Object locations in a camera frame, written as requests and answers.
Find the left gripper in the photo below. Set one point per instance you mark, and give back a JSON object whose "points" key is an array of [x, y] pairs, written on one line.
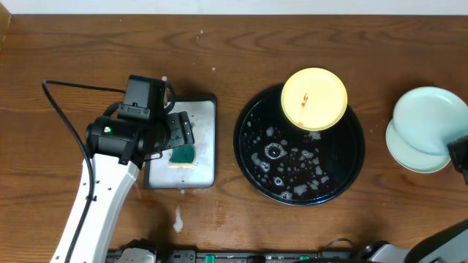
{"points": [[179, 131]]}

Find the green yellow sponge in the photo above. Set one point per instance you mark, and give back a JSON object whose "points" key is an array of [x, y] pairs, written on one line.
{"points": [[183, 156]]}

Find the yellow plate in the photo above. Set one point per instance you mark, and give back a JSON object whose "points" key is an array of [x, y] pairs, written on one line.
{"points": [[314, 99]]}

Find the light green plate front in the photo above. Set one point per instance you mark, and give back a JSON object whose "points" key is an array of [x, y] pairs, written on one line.
{"points": [[429, 118]]}

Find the light green plate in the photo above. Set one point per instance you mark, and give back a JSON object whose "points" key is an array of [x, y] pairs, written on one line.
{"points": [[410, 158], [429, 118]]}

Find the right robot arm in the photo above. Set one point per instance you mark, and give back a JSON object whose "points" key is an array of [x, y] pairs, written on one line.
{"points": [[449, 245]]}

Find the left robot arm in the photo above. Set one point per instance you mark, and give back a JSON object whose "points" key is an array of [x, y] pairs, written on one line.
{"points": [[116, 145]]}

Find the black rectangular soap tray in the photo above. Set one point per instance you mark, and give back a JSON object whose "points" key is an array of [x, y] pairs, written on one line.
{"points": [[202, 116]]}

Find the black round tray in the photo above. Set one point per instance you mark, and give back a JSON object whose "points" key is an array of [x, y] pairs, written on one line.
{"points": [[292, 165]]}

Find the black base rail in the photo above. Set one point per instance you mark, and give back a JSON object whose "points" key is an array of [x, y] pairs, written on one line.
{"points": [[139, 255]]}

